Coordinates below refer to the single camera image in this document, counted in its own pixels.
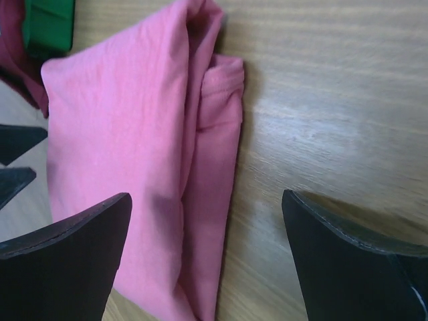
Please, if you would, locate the salmon pink t-shirt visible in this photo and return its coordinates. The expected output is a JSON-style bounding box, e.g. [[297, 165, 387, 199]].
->
[[41, 1, 244, 320]]

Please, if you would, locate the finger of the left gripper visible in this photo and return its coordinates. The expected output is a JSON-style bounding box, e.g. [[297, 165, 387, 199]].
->
[[1, 124, 47, 166], [0, 167, 36, 209]]

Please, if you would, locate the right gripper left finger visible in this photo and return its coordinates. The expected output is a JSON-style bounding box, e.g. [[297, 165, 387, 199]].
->
[[1, 193, 132, 320]]

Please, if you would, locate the maroon t-shirt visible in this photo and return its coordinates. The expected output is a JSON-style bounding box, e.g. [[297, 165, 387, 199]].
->
[[1, 0, 49, 118]]

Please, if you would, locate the green plastic bin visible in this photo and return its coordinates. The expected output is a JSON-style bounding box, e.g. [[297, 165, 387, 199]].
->
[[22, 0, 76, 60]]

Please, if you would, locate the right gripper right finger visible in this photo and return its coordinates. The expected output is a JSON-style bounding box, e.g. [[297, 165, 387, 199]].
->
[[282, 190, 427, 320]]

